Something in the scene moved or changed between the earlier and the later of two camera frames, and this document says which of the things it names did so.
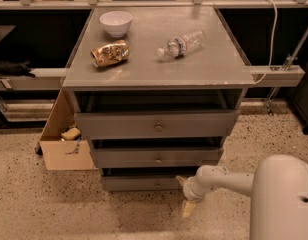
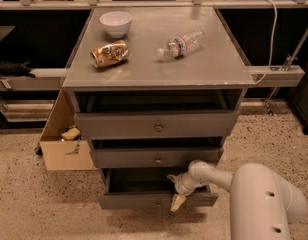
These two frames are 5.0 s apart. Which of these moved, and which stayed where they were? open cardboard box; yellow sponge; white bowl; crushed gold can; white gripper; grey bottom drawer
Moved: white gripper; grey bottom drawer
Stayed: white bowl; crushed gold can; yellow sponge; open cardboard box
